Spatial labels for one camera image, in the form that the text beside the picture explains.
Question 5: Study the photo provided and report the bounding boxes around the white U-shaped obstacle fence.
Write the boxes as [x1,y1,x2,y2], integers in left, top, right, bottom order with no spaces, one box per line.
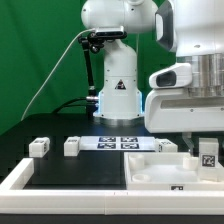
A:
[0,158,224,215]

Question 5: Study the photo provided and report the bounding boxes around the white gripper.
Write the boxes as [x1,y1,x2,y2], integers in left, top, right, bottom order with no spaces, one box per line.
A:
[144,88,224,154]

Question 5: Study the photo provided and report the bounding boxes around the grey camera on mount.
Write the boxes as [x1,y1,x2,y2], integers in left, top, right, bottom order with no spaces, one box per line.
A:
[95,27,127,39]

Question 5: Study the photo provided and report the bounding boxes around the white camera cable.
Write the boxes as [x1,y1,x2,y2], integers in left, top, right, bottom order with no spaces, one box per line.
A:
[20,28,97,122]

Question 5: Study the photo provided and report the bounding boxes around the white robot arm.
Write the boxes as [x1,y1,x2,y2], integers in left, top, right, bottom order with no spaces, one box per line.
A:
[81,0,224,133]

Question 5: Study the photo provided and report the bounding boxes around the white square table top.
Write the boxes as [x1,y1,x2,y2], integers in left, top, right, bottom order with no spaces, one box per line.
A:
[124,152,224,191]

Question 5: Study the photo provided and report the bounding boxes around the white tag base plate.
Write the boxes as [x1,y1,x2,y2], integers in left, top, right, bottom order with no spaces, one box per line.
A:
[79,136,155,151]

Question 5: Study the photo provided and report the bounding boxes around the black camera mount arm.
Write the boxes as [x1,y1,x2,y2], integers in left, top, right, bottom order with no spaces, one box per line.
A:
[78,36,97,116]

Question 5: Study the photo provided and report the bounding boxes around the black base cables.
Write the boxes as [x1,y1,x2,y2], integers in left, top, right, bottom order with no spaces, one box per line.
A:
[53,97,88,115]

